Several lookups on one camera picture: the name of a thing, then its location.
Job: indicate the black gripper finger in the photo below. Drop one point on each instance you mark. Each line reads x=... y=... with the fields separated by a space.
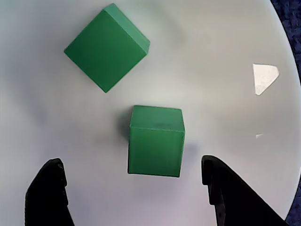
x=235 y=200
x=47 y=195

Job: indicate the green plastic cube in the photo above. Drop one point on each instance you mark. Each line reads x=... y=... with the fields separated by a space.
x=155 y=150
x=105 y=49

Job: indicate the white round plate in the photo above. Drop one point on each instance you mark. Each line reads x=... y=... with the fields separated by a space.
x=211 y=122

